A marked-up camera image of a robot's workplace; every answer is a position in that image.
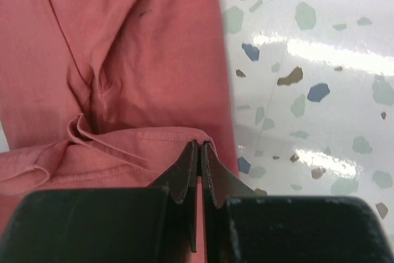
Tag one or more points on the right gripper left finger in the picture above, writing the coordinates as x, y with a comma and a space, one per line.
181, 180

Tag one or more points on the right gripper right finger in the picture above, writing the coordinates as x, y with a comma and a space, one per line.
219, 183

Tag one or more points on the salmon pink t shirt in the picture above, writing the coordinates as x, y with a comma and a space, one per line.
98, 99

